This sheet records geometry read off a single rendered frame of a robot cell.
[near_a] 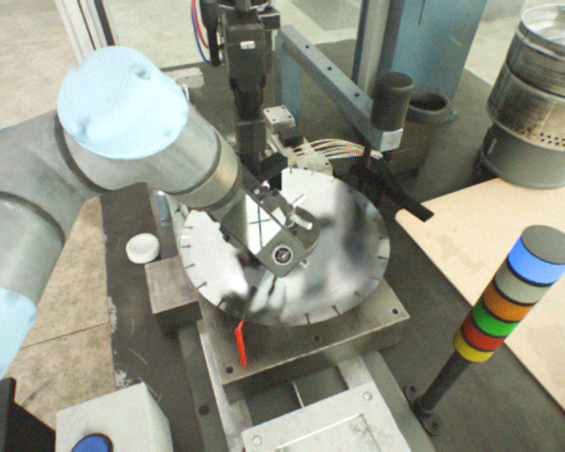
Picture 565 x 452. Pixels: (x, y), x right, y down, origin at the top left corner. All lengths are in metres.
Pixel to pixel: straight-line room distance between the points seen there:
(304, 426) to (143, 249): 0.53
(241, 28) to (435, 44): 0.82
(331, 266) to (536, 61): 0.64
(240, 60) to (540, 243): 0.36
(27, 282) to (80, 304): 1.58
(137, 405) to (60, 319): 1.31
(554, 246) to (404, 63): 0.86
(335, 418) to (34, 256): 0.39
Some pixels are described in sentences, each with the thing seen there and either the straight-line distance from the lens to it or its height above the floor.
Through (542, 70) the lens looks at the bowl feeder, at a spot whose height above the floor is 1.05.
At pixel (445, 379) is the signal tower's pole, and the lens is 0.61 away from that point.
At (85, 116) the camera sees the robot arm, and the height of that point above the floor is 1.28.
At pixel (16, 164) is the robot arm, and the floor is 1.25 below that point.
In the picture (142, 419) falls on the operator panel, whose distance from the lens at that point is 0.56.
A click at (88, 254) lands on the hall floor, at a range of 2.04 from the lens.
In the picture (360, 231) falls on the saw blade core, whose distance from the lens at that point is 0.64.
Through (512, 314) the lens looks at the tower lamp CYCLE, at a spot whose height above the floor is 1.08.
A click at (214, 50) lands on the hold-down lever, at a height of 1.22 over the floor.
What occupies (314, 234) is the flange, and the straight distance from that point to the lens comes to 0.61.
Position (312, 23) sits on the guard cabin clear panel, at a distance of 1.84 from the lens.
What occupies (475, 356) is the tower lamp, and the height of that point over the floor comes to 0.98.
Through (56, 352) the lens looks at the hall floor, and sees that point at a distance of 1.78.
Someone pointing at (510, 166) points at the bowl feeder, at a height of 0.80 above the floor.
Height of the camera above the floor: 1.41
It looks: 47 degrees down
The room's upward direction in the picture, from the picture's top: straight up
